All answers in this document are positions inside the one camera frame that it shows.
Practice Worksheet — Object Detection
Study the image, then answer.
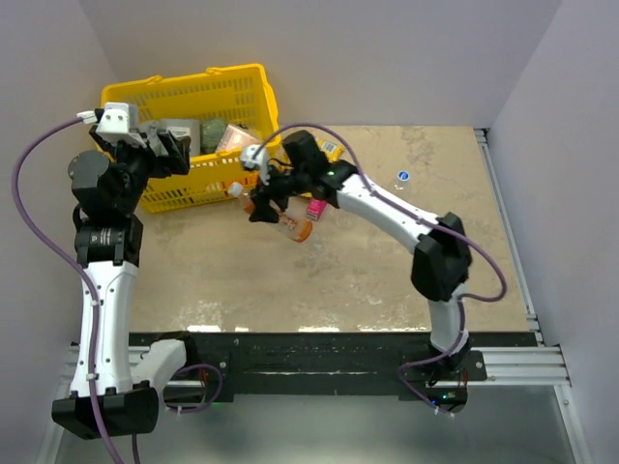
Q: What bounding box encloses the aluminium rail frame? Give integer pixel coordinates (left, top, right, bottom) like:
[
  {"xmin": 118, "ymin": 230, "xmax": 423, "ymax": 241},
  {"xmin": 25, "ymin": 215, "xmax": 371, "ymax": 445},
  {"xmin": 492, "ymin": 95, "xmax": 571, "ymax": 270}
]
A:
[{"xmin": 54, "ymin": 125, "xmax": 570, "ymax": 442}]

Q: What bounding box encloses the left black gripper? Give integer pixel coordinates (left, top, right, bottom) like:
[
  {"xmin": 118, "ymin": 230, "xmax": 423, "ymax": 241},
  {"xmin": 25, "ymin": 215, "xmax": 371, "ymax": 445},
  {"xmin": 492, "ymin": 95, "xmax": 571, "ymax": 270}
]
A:
[{"xmin": 91, "ymin": 125, "xmax": 190, "ymax": 213}]

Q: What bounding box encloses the yellow plastic shopping basket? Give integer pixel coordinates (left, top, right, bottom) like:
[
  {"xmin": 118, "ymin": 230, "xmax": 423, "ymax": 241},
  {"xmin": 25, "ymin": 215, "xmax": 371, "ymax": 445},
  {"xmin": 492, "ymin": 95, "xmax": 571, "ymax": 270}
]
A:
[{"xmin": 101, "ymin": 64, "xmax": 279, "ymax": 214}]

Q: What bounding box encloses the clear bottle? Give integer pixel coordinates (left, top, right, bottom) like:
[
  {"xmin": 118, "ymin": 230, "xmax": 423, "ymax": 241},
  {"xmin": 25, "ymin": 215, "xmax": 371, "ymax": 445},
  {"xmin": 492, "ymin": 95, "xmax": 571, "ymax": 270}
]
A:
[{"xmin": 384, "ymin": 173, "xmax": 412, "ymax": 210}]

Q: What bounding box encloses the pink carton box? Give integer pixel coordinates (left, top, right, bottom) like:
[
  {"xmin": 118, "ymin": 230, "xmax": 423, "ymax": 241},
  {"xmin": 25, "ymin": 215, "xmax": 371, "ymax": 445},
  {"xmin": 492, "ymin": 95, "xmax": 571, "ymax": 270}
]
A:
[{"xmin": 306, "ymin": 199, "xmax": 328, "ymax": 221}]

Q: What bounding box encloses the orange drink bottle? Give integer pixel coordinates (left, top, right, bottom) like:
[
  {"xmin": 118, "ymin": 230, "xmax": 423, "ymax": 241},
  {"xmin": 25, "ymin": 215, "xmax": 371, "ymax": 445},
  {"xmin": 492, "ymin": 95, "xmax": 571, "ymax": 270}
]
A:
[{"xmin": 236, "ymin": 184, "xmax": 312, "ymax": 243}]

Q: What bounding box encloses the black base frame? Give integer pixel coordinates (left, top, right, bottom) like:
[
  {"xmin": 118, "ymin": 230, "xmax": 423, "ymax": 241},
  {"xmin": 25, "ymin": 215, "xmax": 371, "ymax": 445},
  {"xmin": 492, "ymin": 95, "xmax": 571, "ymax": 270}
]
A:
[{"xmin": 139, "ymin": 331, "xmax": 487, "ymax": 407}]

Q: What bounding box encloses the green round item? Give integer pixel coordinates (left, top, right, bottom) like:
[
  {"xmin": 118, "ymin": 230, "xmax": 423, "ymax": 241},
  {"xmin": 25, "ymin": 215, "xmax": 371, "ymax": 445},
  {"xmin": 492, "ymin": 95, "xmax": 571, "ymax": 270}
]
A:
[{"xmin": 199, "ymin": 118, "xmax": 228, "ymax": 155}]

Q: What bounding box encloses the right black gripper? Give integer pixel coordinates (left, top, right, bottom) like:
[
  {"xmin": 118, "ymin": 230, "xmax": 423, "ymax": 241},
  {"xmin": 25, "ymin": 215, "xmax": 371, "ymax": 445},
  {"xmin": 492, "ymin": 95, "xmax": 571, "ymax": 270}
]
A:
[{"xmin": 249, "ymin": 161, "xmax": 309, "ymax": 225}]

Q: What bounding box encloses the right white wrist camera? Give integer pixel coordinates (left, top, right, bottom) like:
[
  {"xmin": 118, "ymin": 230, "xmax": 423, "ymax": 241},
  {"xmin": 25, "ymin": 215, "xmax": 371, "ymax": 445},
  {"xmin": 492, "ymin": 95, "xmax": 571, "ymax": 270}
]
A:
[{"xmin": 240, "ymin": 144, "xmax": 271, "ymax": 186}]

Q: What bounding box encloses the pink packaged item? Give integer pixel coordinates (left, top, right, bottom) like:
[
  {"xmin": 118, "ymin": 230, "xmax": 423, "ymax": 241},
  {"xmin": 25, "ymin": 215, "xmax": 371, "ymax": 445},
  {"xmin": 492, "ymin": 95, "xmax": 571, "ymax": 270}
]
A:
[{"xmin": 216, "ymin": 124, "xmax": 261, "ymax": 152}]

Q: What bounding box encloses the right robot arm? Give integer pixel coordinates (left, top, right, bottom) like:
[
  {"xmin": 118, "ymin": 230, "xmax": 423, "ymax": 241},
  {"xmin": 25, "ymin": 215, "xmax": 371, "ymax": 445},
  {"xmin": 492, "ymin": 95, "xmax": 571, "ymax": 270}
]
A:
[{"xmin": 241, "ymin": 130, "xmax": 472, "ymax": 380}]

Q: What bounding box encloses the blue Pocari Sweat cap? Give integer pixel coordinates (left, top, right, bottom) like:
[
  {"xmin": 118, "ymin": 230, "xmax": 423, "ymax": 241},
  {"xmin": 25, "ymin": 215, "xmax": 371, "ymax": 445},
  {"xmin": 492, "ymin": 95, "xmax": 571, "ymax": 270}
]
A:
[{"xmin": 398, "ymin": 170, "xmax": 410, "ymax": 182}]

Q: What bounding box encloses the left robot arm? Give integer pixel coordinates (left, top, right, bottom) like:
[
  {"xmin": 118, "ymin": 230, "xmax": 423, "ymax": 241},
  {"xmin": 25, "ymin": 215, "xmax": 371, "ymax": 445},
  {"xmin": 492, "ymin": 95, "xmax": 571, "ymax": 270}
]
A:
[{"xmin": 51, "ymin": 130, "xmax": 200, "ymax": 440}]

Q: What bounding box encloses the grey box in basket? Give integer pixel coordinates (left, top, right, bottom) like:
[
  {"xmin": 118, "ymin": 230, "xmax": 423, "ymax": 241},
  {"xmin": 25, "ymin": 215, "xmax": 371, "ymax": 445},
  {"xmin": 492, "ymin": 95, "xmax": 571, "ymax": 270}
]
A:
[{"xmin": 142, "ymin": 118, "xmax": 200, "ymax": 158}]

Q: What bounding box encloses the yellow snack bag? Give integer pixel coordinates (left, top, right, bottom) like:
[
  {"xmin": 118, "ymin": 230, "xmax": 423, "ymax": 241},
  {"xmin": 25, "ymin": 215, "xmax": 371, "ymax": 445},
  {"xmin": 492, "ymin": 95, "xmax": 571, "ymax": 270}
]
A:
[{"xmin": 315, "ymin": 138, "xmax": 345, "ymax": 162}]

